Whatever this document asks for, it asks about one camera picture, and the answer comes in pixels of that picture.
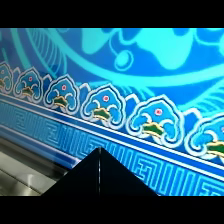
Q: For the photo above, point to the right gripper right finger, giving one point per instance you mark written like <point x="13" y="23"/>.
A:
<point x="120" y="178"/>

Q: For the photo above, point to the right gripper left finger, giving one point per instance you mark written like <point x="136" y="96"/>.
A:
<point x="81" y="180"/>

